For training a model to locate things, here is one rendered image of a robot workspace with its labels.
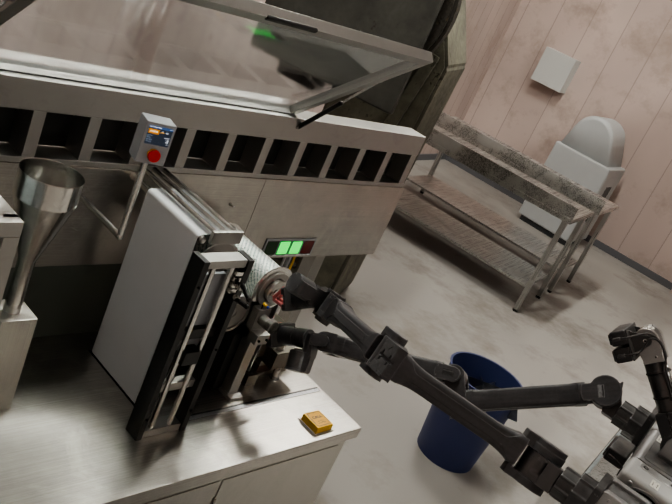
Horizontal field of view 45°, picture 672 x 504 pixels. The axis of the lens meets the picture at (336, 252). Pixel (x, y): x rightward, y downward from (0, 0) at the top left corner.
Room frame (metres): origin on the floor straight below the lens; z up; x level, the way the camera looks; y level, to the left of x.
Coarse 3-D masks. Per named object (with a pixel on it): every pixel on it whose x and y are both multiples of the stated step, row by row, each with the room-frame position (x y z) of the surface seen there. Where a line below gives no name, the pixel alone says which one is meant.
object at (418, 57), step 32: (0, 0) 1.50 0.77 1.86; (32, 0) 1.48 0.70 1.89; (192, 0) 1.62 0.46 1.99; (224, 0) 1.67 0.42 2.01; (320, 32) 1.91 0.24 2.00; (352, 32) 2.01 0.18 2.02; (0, 64) 1.73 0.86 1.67; (416, 64) 2.27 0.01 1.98; (192, 96) 2.17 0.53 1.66; (352, 96) 2.41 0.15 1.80
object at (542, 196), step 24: (432, 144) 6.83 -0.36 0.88; (456, 144) 6.75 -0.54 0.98; (480, 168) 6.64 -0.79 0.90; (504, 168) 6.56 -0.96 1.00; (408, 192) 7.49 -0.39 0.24; (528, 192) 6.45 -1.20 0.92; (552, 192) 6.98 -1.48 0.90; (432, 216) 7.08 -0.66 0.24; (576, 216) 6.49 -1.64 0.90; (456, 240) 6.71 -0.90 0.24; (480, 240) 7.02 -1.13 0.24; (552, 240) 6.34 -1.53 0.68; (504, 264) 6.66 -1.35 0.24; (528, 264) 6.96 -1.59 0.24; (528, 288) 6.33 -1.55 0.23
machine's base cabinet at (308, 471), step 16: (320, 448) 2.14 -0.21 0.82; (336, 448) 2.21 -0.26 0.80; (272, 464) 1.98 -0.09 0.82; (288, 464) 2.04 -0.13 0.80; (304, 464) 2.10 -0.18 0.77; (320, 464) 2.18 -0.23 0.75; (224, 480) 1.83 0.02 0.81; (240, 480) 1.88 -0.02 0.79; (256, 480) 1.94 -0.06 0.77; (272, 480) 2.00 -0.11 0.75; (288, 480) 2.07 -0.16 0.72; (304, 480) 2.14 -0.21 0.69; (320, 480) 2.22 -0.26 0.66; (176, 496) 1.70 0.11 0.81; (192, 496) 1.75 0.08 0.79; (208, 496) 1.80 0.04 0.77; (224, 496) 1.85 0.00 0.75; (240, 496) 1.91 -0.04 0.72; (256, 496) 1.97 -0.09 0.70; (272, 496) 2.04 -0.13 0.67; (288, 496) 2.10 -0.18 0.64; (304, 496) 2.18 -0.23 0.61
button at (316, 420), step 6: (306, 414) 2.12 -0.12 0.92; (312, 414) 2.14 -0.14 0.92; (318, 414) 2.15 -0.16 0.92; (306, 420) 2.11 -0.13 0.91; (312, 420) 2.11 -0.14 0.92; (318, 420) 2.12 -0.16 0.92; (324, 420) 2.14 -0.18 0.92; (312, 426) 2.10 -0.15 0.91; (318, 426) 2.09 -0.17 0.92; (324, 426) 2.11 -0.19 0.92; (330, 426) 2.13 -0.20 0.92; (318, 432) 2.09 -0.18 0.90
